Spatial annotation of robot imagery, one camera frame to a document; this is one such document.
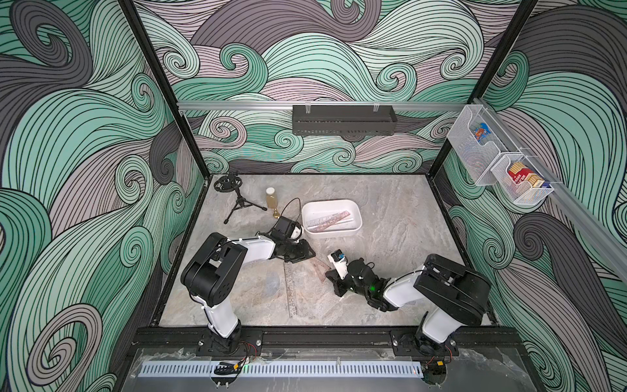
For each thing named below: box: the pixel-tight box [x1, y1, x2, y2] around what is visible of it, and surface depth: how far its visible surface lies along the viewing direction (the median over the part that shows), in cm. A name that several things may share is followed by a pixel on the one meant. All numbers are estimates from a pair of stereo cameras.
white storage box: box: [302, 199, 363, 239], surface depth 105 cm
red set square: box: [310, 256, 332, 284], surface depth 92 cm
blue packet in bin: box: [474, 122, 493, 143], surface depth 85 cm
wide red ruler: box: [309, 210, 352, 233], surface depth 105 cm
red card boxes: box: [506, 161, 545, 188], surface depth 67 cm
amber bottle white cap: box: [265, 187, 281, 219], surface depth 106 cm
